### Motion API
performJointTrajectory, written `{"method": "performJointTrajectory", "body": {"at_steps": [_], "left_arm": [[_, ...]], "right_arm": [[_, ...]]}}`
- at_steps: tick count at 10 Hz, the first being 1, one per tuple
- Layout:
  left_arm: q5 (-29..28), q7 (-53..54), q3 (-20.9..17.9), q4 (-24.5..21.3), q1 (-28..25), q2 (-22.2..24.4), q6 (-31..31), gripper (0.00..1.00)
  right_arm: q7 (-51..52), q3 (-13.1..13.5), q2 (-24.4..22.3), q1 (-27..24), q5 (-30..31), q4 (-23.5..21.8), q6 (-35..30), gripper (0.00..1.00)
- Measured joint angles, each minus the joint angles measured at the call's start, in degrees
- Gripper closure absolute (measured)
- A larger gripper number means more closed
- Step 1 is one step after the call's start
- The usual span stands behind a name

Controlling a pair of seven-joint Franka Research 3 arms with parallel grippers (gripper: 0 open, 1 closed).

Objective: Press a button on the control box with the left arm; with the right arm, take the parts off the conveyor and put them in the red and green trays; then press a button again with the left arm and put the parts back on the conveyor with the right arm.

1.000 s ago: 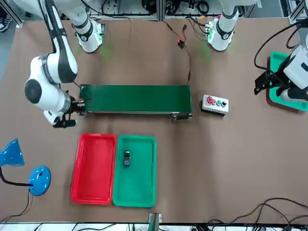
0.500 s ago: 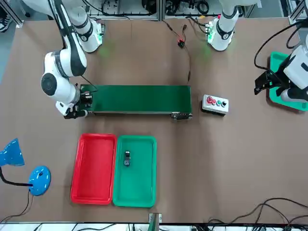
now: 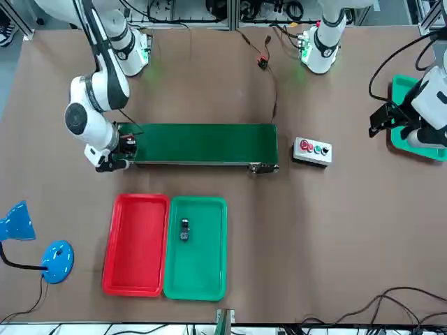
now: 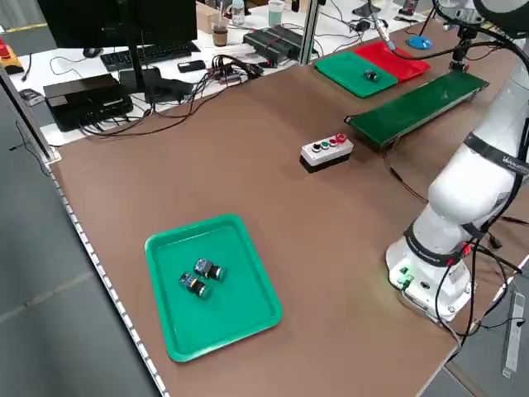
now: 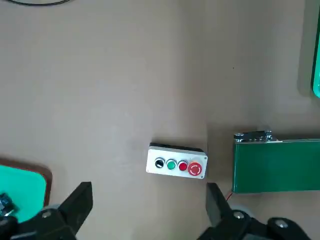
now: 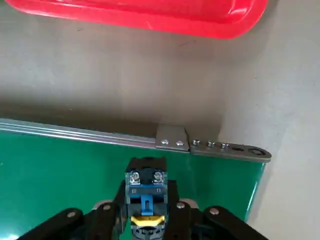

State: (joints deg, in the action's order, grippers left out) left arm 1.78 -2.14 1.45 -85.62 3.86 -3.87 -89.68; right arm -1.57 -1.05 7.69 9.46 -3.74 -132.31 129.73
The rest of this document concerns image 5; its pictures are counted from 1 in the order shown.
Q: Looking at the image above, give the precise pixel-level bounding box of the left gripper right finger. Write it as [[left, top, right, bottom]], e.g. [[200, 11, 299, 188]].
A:
[[194, 182, 312, 240]]

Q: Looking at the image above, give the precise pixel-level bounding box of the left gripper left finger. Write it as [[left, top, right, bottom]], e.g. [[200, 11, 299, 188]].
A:
[[0, 181, 94, 240]]

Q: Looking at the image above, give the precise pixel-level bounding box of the grey push button control box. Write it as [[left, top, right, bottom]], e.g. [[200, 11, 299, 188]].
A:
[[145, 142, 209, 180]]

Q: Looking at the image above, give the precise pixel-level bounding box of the green belt conveyor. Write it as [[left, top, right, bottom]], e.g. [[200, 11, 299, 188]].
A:
[[231, 129, 320, 195]]

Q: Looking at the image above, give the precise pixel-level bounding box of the green plastic tray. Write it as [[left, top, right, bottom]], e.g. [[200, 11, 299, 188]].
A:
[[0, 157, 54, 223], [309, 0, 320, 99]]

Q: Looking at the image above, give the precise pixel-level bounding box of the green push button switch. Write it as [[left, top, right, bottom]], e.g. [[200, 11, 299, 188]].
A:
[[0, 191, 20, 218]]

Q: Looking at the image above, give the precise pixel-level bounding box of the black cable on table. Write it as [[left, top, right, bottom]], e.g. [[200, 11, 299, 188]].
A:
[[6, 0, 75, 6]]

